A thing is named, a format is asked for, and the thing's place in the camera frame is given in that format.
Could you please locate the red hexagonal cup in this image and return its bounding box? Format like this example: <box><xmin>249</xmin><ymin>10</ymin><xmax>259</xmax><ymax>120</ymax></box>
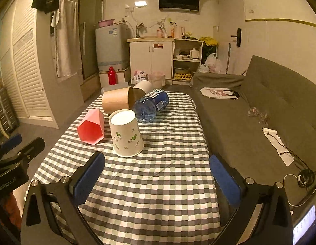
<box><xmin>76</xmin><ymin>108</ymin><xmax>104</xmax><ymax>145</ymax></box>

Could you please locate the white patterned paper cup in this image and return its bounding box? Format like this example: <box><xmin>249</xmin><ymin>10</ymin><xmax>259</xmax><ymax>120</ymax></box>
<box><xmin>109</xmin><ymin>109</ymin><xmax>144</xmax><ymax>158</ymax></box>

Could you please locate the brown kraft paper cup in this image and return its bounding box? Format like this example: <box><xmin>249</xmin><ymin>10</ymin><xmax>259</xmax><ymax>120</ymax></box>
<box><xmin>101</xmin><ymin>86</ymin><xmax>135</xmax><ymax>114</ymax></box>

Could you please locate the white paper cup lying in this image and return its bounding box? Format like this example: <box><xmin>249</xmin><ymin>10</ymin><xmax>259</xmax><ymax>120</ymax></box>
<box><xmin>133</xmin><ymin>80</ymin><xmax>153</xmax><ymax>101</ymax></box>

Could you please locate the white lit device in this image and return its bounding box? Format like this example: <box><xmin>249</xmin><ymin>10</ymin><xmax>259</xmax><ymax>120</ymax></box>
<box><xmin>293</xmin><ymin>205</ymin><xmax>316</xmax><ymax>245</ymax></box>

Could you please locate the white louvered closet door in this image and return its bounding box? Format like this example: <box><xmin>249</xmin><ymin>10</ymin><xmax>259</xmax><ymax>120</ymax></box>
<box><xmin>0</xmin><ymin>0</ymin><xmax>58</xmax><ymax>128</ymax></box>

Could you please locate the grey sofa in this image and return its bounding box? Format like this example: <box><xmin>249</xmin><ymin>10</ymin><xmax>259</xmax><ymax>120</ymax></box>
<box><xmin>193</xmin><ymin>56</ymin><xmax>316</xmax><ymax>222</ymax></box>

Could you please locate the checkered tablecloth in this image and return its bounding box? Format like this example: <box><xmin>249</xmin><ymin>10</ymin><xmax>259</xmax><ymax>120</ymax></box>
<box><xmin>34</xmin><ymin>91</ymin><xmax>220</xmax><ymax>244</ymax></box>

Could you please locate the crumpled clear wrapper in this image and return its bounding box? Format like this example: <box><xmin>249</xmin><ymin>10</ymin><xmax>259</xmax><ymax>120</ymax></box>
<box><xmin>248</xmin><ymin>107</ymin><xmax>268</xmax><ymax>126</ymax></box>

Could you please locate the red bottle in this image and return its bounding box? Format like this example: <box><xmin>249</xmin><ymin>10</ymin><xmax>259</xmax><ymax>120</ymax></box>
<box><xmin>108</xmin><ymin>66</ymin><xmax>117</xmax><ymax>85</ymax></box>

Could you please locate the white printed tote bag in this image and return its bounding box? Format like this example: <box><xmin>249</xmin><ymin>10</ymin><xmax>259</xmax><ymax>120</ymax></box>
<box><xmin>200</xmin><ymin>87</ymin><xmax>240</xmax><ymax>100</ymax></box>

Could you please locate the blue plastic water bottle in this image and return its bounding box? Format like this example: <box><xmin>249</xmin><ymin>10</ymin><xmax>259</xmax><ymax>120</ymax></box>
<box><xmin>132</xmin><ymin>89</ymin><xmax>169</xmax><ymax>123</ymax></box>

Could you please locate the white hanging towel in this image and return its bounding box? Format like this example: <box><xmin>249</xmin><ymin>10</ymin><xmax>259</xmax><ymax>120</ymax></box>
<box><xmin>52</xmin><ymin>0</ymin><xmax>82</xmax><ymax>79</ymax></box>

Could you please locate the small colourful carton box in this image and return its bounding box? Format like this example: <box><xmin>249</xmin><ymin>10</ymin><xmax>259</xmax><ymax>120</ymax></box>
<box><xmin>134</xmin><ymin>71</ymin><xmax>147</xmax><ymax>85</ymax></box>

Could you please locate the white washing machine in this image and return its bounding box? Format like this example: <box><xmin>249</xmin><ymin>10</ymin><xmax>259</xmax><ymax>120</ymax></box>
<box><xmin>95</xmin><ymin>23</ymin><xmax>131</xmax><ymax>72</ymax></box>

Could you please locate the black hanging bag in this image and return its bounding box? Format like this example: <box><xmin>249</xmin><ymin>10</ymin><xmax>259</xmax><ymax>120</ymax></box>
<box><xmin>31</xmin><ymin>0</ymin><xmax>60</xmax><ymax>14</ymax></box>

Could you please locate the white plastic bag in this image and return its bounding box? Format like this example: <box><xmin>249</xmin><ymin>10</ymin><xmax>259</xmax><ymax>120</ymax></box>
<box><xmin>197</xmin><ymin>52</ymin><xmax>222</xmax><ymax>74</ymax></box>

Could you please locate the pink basin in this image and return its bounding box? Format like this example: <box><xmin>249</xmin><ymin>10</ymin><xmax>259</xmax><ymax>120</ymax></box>
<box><xmin>97</xmin><ymin>19</ymin><xmax>114</xmax><ymax>28</ymax></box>

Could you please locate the white kitchen cabinet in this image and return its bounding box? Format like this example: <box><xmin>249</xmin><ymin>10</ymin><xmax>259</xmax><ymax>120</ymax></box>
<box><xmin>127</xmin><ymin>37</ymin><xmax>174</xmax><ymax>84</ymax></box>

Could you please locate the white open shelf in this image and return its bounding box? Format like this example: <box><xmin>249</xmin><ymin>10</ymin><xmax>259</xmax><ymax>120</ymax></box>
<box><xmin>172</xmin><ymin>38</ymin><xmax>203</xmax><ymax>85</ymax></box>

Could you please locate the yellow cloth pile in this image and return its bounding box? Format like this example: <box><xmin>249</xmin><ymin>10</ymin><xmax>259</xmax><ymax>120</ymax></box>
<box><xmin>199</xmin><ymin>37</ymin><xmax>218</xmax><ymax>47</ymax></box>

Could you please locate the pink kettle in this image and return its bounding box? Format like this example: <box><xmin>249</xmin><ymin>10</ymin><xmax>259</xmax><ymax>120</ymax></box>
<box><xmin>174</xmin><ymin>26</ymin><xmax>185</xmax><ymax>39</ymax></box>

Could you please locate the black cable coil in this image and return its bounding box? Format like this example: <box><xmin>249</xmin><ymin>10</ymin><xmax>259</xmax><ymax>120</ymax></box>
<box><xmin>283</xmin><ymin>168</ymin><xmax>316</xmax><ymax>207</ymax></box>

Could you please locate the white paper with cable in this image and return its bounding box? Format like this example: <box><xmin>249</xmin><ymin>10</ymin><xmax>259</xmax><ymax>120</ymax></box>
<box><xmin>262</xmin><ymin>127</ymin><xmax>294</xmax><ymax>166</ymax></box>

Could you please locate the black door handle lock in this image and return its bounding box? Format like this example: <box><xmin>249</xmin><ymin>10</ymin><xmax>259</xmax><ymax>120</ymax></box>
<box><xmin>232</xmin><ymin>28</ymin><xmax>242</xmax><ymax>47</ymax></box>

